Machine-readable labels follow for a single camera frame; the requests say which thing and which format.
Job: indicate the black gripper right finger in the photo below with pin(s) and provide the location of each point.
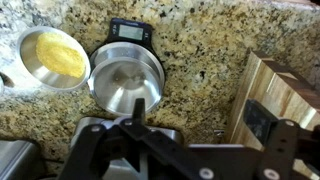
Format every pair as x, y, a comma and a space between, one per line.
286, 150

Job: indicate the wooden cutting board light inlays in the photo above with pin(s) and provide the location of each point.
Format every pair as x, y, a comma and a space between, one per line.
266, 93

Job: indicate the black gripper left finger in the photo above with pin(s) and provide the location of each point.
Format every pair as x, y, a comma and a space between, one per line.
96, 146

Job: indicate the silver bowl holding yellow grains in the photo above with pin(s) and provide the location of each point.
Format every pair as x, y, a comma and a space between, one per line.
36, 71

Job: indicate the yellow grain pile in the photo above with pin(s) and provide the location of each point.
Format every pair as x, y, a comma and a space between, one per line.
60, 55

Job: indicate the empty silver bowl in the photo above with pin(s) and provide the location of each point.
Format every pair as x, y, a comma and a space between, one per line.
123, 80

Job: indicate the stainless steel panini grill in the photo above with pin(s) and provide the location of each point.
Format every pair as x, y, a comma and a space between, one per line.
16, 160

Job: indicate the black digital kitchen scale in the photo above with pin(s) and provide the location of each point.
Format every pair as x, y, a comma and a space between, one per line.
130, 31

